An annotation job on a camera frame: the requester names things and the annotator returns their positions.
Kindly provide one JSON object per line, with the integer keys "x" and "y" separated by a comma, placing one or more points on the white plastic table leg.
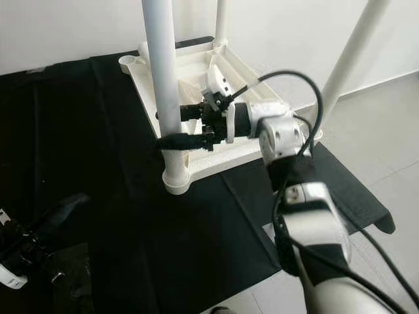
{"x": 220, "y": 19}
{"x": 162, "y": 65}
{"x": 144, "y": 52}
{"x": 357, "y": 52}

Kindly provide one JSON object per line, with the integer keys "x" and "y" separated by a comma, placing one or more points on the white plastic children table top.
{"x": 226, "y": 157}

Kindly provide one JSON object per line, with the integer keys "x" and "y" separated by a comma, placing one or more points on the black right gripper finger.
{"x": 191, "y": 112}
{"x": 183, "y": 142}

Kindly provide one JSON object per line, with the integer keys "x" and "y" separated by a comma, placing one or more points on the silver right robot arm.
{"x": 321, "y": 229}

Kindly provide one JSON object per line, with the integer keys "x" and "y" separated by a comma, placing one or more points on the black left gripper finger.
{"x": 69, "y": 210}
{"x": 55, "y": 237}

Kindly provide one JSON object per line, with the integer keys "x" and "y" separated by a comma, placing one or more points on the black tablecloth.
{"x": 137, "y": 248}

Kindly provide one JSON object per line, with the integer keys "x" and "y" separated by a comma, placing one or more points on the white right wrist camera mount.
{"x": 219, "y": 82}

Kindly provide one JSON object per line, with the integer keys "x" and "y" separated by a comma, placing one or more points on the shiny black plastic bag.
{"x": 72, "y": 281}

